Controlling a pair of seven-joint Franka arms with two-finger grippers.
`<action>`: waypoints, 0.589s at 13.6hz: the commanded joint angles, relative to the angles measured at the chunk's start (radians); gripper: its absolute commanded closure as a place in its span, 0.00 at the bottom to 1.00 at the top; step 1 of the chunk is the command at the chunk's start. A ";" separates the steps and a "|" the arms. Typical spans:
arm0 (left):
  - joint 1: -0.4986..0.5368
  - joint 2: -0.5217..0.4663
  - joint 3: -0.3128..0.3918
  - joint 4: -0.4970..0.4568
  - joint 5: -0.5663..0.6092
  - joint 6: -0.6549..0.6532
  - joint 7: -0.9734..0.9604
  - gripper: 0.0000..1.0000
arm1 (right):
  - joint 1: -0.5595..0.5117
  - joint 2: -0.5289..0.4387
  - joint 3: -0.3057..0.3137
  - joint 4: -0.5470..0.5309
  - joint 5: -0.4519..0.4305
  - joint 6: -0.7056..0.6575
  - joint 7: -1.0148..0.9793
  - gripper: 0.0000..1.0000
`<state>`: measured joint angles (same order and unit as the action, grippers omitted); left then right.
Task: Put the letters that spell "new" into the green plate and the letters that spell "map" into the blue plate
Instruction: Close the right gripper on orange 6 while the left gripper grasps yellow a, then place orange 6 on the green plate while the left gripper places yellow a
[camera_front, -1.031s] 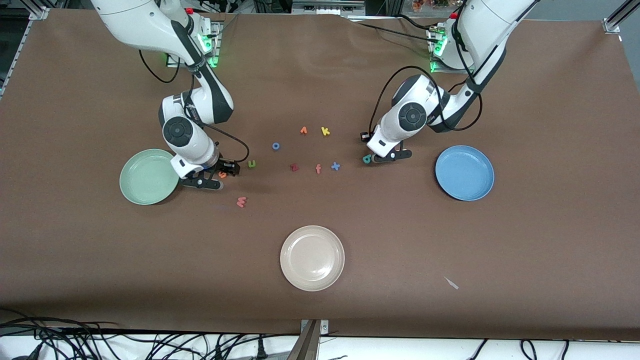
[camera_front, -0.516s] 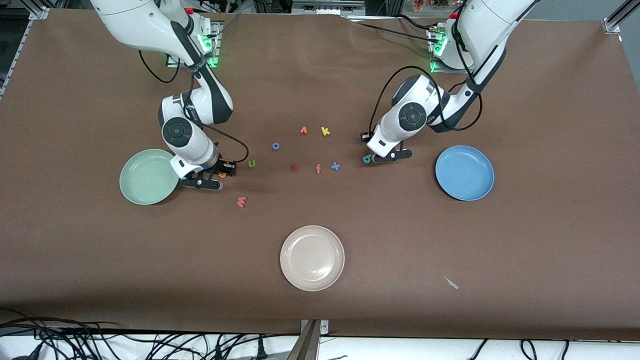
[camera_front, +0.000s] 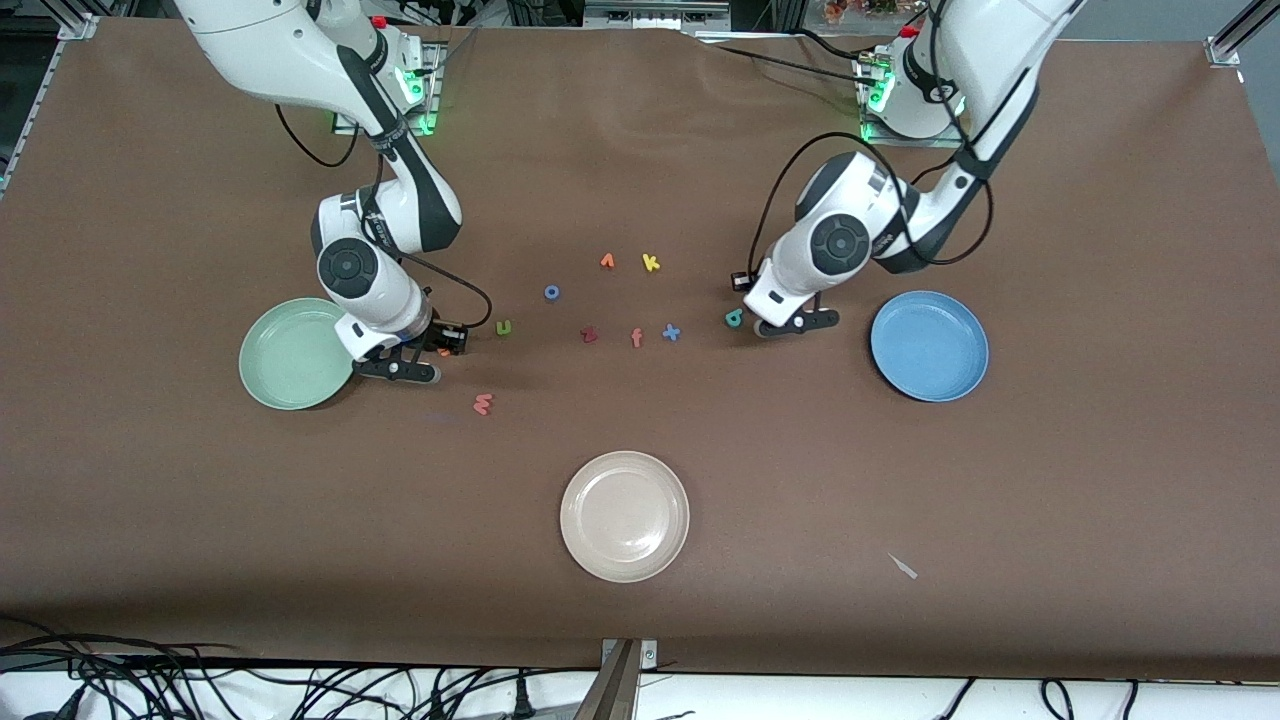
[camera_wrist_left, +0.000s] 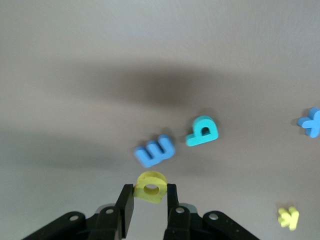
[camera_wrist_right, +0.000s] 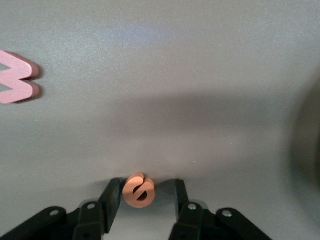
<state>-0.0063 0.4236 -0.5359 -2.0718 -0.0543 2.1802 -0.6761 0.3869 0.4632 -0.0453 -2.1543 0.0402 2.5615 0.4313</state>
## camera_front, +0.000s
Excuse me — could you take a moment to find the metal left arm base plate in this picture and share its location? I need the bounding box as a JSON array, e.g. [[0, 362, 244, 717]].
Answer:
[[855, 50, 966, 149]]

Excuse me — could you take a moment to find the grey metal box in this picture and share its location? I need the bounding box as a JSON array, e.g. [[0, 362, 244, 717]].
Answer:
[[583, 0, 733, 31]]

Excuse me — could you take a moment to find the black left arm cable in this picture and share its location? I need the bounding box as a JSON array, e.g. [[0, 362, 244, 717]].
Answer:
[[750, 0, 994, 281]]

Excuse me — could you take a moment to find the green plate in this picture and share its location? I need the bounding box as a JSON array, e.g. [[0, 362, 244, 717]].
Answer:
[[238, 296, 362, 412]]

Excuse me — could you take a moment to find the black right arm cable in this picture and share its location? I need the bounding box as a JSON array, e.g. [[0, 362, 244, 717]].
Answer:
[[273, 100, 493, 336]]

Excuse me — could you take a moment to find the blue plate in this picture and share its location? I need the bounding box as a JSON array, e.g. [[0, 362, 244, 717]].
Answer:
[[869, 290, 991, 404]]

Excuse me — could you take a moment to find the aluminium frame profile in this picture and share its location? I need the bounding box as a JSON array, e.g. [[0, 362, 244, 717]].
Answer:
[[0, 10, 101, 201], [1205, 0, 1280, 69]]

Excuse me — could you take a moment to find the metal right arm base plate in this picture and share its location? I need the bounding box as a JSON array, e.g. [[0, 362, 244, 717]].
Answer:
[[333, 40, 446, 136]]

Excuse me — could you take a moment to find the dark grey metal bar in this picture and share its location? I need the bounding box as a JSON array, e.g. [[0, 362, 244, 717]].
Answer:
[[573, 640, 641, 720]]

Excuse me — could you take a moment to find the beige plate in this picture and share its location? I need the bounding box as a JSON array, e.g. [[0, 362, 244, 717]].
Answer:
[[559, 450, 691, 584]]

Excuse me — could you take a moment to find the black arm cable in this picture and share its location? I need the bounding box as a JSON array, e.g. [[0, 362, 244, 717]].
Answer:
[[273, 100, 493, 336], [750, 0, 994, 281]]

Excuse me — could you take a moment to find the black base cable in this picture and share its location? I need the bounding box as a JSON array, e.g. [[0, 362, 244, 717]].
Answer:
[[697, 42, 867, 85], [793, 28, 885, 61]]

